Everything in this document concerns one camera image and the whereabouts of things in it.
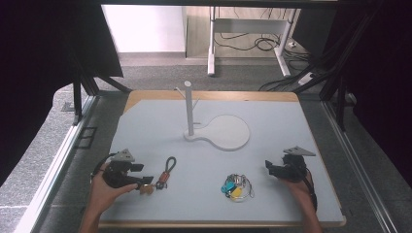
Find white power strip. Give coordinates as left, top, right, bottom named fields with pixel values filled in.
left=297, top=72, right=316, bottom=86

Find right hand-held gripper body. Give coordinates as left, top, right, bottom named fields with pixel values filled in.
left=273, top=146, right=317, bottom=183

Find key ring blue yellow tags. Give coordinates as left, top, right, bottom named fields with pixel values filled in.
left=221, top=173, right=256, bottom=203

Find person's left hand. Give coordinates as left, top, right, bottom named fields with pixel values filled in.
left=86, top=162, right=139, bottom=214

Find aluminium frame rail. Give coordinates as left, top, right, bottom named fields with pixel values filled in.
left=321, top=100, right=400, bottom=233
left=13, top=95, right=100, bottom=233

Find white desk frame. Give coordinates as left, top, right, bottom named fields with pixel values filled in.
left=207, top=5, right=298, bottom=78

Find black curtain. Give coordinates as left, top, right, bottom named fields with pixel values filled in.
left=0, top=0, right=124, bottom=187
left=324, top=0, right=412, bottom=181

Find white key stand with pegs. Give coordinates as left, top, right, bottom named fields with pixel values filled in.
left=174, top=81, right=252, bottom=152

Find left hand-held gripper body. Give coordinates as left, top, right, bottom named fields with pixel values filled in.
left=102, top=149, right=145, bottom=189

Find person's right hand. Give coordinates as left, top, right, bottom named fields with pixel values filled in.
left=279, top=171, right=315, bottom=203

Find black floor cables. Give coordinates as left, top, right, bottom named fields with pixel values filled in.
left=213, top=30, right=314, bottom=64

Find black metal strut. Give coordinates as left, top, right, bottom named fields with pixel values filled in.
left=319, top=76, right=348, bottom=132
left=71, top=73, right=133, bottom=126

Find black cable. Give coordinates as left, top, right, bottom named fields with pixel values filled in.
left=90, top=152, right=119, bottom=180
left=303, top=166, right=319, bottom=213

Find green rope keychain brown clip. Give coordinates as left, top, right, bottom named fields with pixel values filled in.
left=139, top=156, right=178, bottom=196

